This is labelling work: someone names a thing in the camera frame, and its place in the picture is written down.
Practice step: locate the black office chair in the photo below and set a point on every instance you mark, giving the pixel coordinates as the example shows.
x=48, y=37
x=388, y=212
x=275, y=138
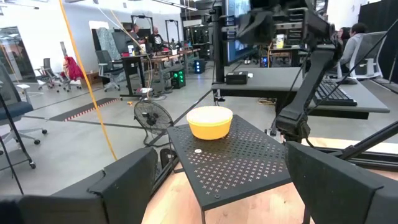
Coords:
x=48, y=70

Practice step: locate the computer tower blue lights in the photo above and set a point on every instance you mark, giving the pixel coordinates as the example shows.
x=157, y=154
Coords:
x=199, y=66

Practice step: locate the cardboard box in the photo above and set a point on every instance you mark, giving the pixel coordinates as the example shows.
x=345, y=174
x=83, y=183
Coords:
x=91, y=80

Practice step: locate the yellow mini bowl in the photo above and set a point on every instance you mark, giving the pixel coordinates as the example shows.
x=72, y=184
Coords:
x=210, y=126

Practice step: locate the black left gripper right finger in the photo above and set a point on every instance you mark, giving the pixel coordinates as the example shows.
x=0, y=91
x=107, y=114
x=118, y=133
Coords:
x=342, y=199

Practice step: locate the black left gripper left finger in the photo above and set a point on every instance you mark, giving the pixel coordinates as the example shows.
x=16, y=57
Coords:
x=93, y=202

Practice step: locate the black floor fan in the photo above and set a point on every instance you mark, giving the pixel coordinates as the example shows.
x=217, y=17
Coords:
x=152, y=118

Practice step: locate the grey desk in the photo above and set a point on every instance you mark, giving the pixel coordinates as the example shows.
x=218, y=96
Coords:
x=270, y=81

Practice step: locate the black perforated metal rack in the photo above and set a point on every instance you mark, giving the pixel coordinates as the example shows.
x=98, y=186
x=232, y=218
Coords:
x=236, y=161

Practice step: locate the small black box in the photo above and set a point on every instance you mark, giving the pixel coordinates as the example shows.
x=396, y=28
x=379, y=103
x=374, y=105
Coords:
x=236, y=77

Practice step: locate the blue seat office chair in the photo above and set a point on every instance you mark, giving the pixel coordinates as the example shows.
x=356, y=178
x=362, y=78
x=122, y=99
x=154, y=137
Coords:
x=15, y=110

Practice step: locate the black computer keyboard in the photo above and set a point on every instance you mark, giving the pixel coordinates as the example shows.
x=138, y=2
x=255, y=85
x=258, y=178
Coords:
x=332, y=93

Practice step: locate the black computer monitor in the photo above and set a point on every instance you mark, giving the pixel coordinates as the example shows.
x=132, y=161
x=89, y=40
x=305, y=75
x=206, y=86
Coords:
x=236, y=53

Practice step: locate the red jacket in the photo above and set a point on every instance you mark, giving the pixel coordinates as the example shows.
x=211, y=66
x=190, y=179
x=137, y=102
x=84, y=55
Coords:
x=73, y=68

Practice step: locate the computer tower green lights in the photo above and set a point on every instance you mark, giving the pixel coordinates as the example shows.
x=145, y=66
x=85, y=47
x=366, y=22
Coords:
x=178, y=79

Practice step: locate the long wooden desk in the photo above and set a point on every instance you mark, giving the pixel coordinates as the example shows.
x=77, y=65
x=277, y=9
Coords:
x=161, y=59

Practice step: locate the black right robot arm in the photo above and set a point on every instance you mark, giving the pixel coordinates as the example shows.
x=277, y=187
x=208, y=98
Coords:
x=311, y=81

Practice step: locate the black monitor stand pole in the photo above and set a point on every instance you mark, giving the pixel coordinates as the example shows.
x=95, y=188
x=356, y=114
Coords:
x=218, y=46

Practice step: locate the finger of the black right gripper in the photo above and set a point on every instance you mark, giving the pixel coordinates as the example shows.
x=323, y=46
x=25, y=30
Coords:
x=256, y=28
x=292, y=26

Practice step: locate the grey office chair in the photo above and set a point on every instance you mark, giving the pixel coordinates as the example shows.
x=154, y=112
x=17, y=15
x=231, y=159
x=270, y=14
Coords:
x=107, y=67

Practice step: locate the white mesh office chair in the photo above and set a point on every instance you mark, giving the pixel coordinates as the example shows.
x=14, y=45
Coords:
x=370, y=62

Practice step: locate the person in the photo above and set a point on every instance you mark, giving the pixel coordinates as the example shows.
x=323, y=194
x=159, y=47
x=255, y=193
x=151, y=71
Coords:
x=156, y=39
x=353, y=46
x=344, y=34
x=136, y=34

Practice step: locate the black striped floor mat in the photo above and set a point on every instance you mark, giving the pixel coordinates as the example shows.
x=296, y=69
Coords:
x=84, y=110

